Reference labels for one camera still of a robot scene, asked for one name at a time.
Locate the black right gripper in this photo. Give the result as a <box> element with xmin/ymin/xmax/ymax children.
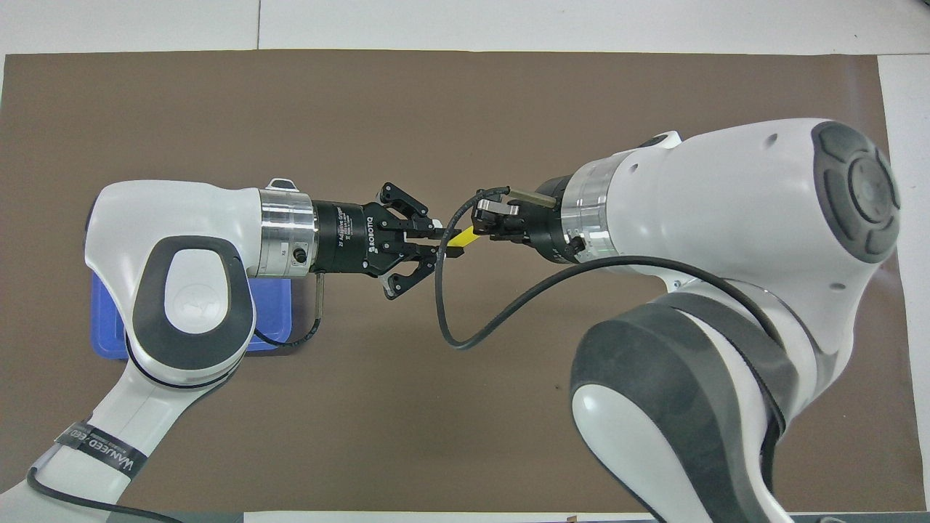
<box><xmin>472</xmin><ymin>174</ymin><xmax>591</xmax><ymax>266</ymax></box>

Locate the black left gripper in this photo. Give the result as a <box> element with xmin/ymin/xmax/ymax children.
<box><xmin>314</xmin><ymin>182</ymin><xmax>464</xmax><ymax>301</ymax></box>

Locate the brown table mat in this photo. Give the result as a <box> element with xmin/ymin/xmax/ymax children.
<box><xmin>0</xmin><ymin>49</ymin><xmax>927</xmax><ymax>513</ymax></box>

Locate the blue plastic tray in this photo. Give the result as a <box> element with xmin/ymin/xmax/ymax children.
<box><xmin>91</xmin><ymin>272</ymin><xmax>293</xmax><ymax>360</ymax></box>

